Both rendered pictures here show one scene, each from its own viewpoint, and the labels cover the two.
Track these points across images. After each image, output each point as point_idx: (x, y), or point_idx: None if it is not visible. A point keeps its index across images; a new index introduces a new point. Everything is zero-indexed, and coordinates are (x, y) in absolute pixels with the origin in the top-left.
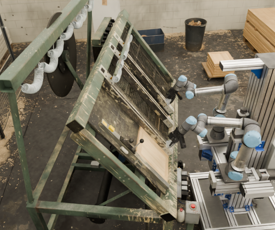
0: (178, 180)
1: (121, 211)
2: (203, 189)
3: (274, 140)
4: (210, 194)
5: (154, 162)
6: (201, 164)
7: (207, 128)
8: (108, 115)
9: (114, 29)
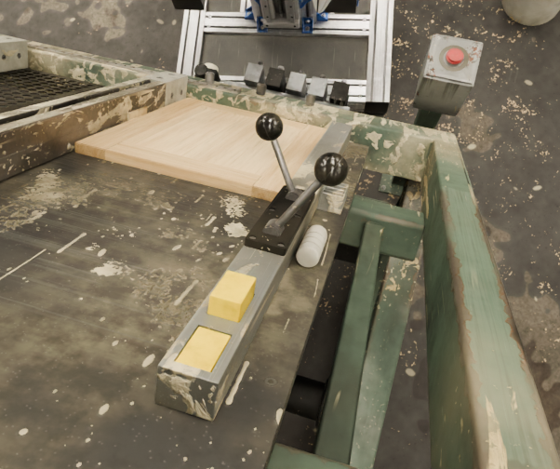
0: None
1: (389, 324)
2: (238, 70)
3: None
4: (258, 54)
5: (265, 142)
6: (125, 60)
7: None
8: (56, 312)
9: None
